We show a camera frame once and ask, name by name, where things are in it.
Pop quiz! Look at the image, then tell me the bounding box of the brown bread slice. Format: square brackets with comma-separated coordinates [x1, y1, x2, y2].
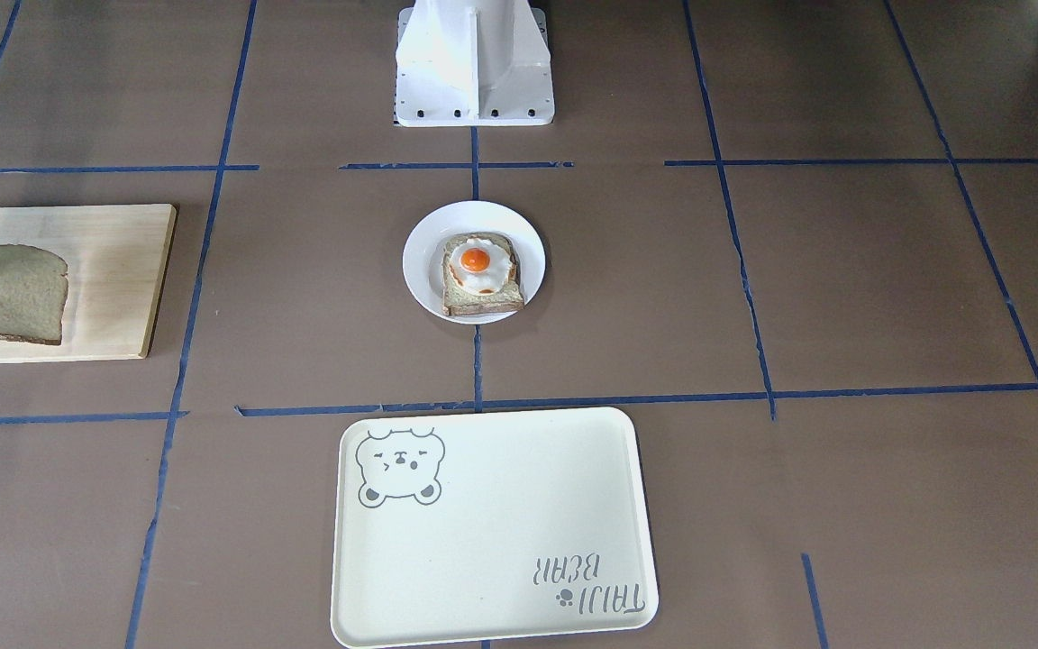
[0, 245, 69, 346]

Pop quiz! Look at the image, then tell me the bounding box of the light wooden cutting board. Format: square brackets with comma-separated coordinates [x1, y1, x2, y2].
[0, 202, 177, 364]

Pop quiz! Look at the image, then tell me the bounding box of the toast with fried egg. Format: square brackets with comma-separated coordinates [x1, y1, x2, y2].
[443, 233, 526, 316]

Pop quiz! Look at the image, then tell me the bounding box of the cream bear serving tray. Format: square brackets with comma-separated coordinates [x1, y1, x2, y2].
[330, 407, 659, 648]

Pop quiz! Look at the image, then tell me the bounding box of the white camera mast with base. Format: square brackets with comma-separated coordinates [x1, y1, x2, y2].
[393, 1, 556, 128]

